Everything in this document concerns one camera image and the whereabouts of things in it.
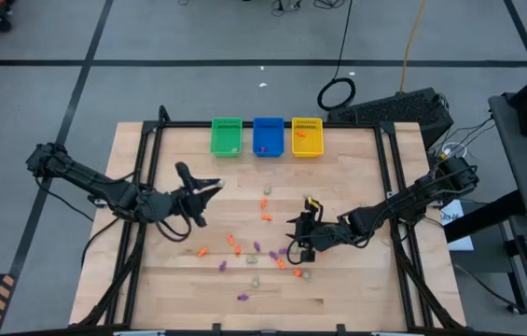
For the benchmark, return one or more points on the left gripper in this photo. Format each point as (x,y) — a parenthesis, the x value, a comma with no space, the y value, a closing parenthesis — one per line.
(170,207)

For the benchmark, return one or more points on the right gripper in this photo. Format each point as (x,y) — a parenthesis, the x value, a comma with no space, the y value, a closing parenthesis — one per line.
(330,235)

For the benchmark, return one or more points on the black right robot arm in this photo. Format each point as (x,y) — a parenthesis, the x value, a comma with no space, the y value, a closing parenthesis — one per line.
(398,203)

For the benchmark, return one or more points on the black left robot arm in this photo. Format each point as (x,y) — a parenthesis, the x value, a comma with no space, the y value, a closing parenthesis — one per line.
(100,186)

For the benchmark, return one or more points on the green plastic basket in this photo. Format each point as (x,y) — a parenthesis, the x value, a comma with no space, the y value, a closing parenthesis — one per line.
(218,140)

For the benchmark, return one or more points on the yellow plastic basket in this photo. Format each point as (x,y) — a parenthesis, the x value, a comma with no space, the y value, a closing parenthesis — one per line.
(312,147)

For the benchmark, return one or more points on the blue plastic basket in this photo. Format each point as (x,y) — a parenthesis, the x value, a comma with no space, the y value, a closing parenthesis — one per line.
(272,135)

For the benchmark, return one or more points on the black computer case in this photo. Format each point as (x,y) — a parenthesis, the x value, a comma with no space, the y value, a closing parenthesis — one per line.
(393,109)

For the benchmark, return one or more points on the white paper sheet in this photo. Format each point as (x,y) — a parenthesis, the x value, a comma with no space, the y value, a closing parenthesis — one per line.
(459,235)

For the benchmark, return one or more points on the gray desk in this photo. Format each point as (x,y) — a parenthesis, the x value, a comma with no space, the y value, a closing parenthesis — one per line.
(515,163)

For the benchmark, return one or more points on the silver mounting bracket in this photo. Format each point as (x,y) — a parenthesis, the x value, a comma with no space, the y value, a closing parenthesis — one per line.
(100,203)
(392,196)

